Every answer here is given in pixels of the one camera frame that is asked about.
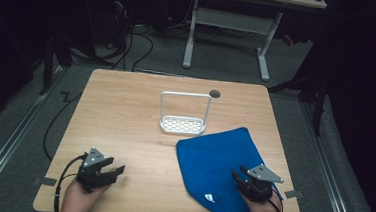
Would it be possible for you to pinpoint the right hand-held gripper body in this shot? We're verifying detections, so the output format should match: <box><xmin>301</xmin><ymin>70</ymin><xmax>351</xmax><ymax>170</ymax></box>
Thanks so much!
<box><xmin>235</xmin><ymin>161</ymin><xmax>286</xmax><ymax>205</ymax></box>

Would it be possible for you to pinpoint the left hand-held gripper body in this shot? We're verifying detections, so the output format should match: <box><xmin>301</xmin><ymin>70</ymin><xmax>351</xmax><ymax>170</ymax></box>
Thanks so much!
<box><xmin>75</xmin><ymin>145</ymin><xmax>120</xmax><ymax>195</ymax></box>

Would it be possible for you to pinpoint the blue cloth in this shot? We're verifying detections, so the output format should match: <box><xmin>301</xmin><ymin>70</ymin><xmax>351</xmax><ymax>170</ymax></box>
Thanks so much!
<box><xmin>171</xmin><ymin>121</ymin><xmax>290</xmax><ymax>212</ymax></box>

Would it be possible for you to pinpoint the white plastic rack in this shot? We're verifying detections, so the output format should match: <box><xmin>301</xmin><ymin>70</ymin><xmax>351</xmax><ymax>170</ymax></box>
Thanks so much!
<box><xmin>157</xmin><ymin>90</ymin><xmax>213</xmax><ymax>138</ymax></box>

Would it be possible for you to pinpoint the grey tape piece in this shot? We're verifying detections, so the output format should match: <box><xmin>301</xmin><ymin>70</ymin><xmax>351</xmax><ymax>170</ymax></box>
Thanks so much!
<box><xmin>283</xmin><ymin>188</ymin><xmax>304</xmax><ymax>200</ymax></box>
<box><xmin>39</xmin><ymin>176</ymin><xmax>59</xmax><ymax>188</ymax></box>

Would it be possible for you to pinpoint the black metal stand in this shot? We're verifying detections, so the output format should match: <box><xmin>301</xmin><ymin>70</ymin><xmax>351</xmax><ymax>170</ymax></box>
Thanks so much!
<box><xmin>37</xmin><ymin>35</ymin><xmax>76</xmax><ymax>98</ymax></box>
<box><xmin>263</xmin><ymin>71</ymin><xmax>330</xmax><ymax>138</ymax></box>

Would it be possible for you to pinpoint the small red object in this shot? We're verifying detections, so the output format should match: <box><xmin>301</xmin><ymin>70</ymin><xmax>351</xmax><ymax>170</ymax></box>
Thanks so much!
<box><xmin>280</xmin><ymin>33</ymin><xmax>296</xmax><ymax>47</ymax></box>

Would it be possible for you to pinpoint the dark computer tower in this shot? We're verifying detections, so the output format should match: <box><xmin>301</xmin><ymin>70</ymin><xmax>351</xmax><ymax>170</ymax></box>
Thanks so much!
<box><xmin>91</xmin><ymin>0</ymin><xmax>136</xmax><ymax>50</ymax></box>

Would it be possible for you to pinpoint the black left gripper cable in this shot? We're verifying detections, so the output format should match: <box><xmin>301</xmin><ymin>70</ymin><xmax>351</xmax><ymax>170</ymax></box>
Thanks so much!
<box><xmin>52</xmin><ymin>152</ymin><xmax>87</xmax><ymax>212</ymax></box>

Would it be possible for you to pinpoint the black floor cable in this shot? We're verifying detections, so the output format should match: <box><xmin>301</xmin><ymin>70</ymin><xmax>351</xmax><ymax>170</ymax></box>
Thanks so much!
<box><xmin>41</xmin><ymin>89</ymin><xmax>85</xmax><ymax>165</ymax></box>

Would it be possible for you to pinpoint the metal floor rail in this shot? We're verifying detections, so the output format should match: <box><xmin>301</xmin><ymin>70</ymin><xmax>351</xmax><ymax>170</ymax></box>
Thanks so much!
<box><xmin>0</xmin><ymin>62</ymin><xmax>66</xmax><ymax>211</ymax></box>
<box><xmin>293</xmin><ymin>101</ymin><xmax>368</xmax><ymax>212</ymax></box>

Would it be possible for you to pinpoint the bundle of black cables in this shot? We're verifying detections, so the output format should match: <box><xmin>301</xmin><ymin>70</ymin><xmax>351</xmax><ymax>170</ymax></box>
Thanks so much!
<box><xmin>101</xmin><ymin>0</ymin><xmax>158</xmax><ymax>74</ymax></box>

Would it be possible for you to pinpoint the white desk frame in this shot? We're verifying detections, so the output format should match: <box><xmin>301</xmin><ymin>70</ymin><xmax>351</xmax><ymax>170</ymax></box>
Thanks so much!
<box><xmin>181</xmin><ymin>0</ymin><xmax>329</xmax><ymax>86</ymax></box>

